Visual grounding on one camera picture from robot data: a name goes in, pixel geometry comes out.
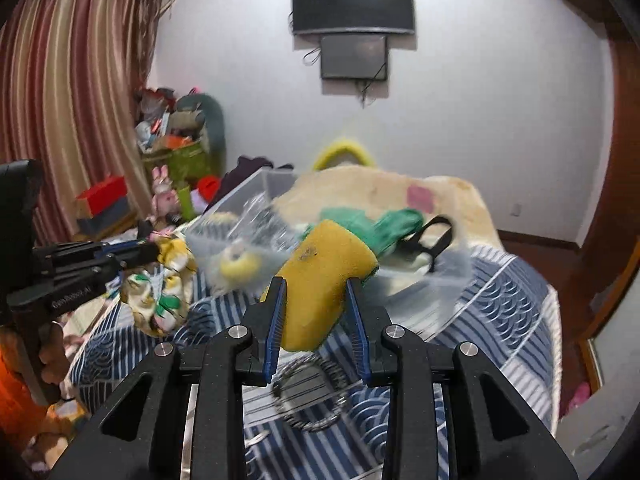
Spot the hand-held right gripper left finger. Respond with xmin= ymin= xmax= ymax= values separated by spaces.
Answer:
xmin=52 ymin=276 xmax=289 ymax=480

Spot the black television cable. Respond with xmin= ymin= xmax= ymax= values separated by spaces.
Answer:
xmin=356 ymin=79 xmax=381 ymax=108

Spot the person's orange clothing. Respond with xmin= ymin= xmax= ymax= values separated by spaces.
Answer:
xmin=0 ymin=324 xmax=53 ymax=458

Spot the small dark wall monitor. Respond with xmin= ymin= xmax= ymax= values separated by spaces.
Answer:
xmin=319 ymin=34 xmax=390 ymax=82

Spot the grey box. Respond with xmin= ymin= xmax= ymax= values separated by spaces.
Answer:
xmin=76 ymin=197 xmax=135 ymax=237

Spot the pink soft item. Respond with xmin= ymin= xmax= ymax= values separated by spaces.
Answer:
xmin=564 ymin=381 xmax=595 ymax=413

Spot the red knitted item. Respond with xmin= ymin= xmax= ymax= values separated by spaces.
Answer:
xmin=195 ymin=174 xmax=223 ymax=202

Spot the yellow plush hoop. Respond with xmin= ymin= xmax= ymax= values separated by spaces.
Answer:
xmin=312 ymin=139 xmax=377 ymax=172

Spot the cream fluffy blanket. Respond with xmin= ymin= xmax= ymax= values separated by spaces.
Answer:
xmin=272 ymin=166 xmax=502 ymax=252

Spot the red box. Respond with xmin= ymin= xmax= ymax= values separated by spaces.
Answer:
xmin=74 ymin=174 xmax=129 ymax=217

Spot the yellow plush toy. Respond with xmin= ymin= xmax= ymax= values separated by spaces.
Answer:
xmin=259 ymin=218 xmax=380 ymax=354

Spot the person's left hand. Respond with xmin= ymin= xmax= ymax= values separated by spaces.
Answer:
xmin=38 ymin=323 xmax=68 ymax=387

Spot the striped red beige curtain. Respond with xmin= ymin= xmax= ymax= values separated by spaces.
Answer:
xmin=0 ymin=0 xmax=168 ymax=247

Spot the braided black white ring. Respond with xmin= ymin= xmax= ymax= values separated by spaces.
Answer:
xmin=271 ymin=356 xmax=349 ymax=432

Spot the black strap bag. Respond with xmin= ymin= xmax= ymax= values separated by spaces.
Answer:
xmin=399 ymin=215 xmax=457 ymax=274

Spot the dark clothing heap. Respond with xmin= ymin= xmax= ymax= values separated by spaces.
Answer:
xmin=219 ymin=155 xmax=296 ymax=207

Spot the pile of household clutter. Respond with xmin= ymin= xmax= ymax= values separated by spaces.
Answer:
xmin=134 ymin=86 xmax=211 ymax=155

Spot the clear plastic storage box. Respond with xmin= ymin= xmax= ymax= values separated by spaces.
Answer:
xmin=184 ymin=167 xmax=474 ymax=307

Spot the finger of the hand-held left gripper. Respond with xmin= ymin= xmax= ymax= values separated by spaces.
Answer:
xmin=112 ymin=244 xmax=162 ymax=270
xmin=100 ymin=240 xmax=153 ymax=255

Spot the black wall television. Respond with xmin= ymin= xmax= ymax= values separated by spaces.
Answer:
xmin=291 ymin=0 xmax=417 ymax=37

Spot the yellow floral cloth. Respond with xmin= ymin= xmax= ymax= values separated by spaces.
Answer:
xmin=119 ymin=236 xmax=199 ymax=339

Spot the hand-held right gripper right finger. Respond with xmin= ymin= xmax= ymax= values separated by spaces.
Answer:
xmin=344 ymin=277 xmax=582 ymax=480

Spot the green bag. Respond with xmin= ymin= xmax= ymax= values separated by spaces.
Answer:
xmin=142 ymin=139 xmax=212 ymax=187

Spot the pink bunny plush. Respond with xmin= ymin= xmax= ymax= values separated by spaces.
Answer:
xmin=149 ymin=164 xmax=183 ymax=223

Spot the teal padded cushion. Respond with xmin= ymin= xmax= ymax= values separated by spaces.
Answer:
xmin=176 ymin=91 xmax=227 ymax=167

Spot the blue striped bed quilt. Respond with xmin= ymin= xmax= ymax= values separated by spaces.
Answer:
xmin=66 ymin=242 xmax=560 ymax=480

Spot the green plush toy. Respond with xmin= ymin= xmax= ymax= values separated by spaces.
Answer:
xmin=319 ymin=207 xmax=427 ymax=257

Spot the small yellow ring plush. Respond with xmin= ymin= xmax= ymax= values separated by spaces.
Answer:
xmin=216 ymin=249 xmax=265 ymax=285

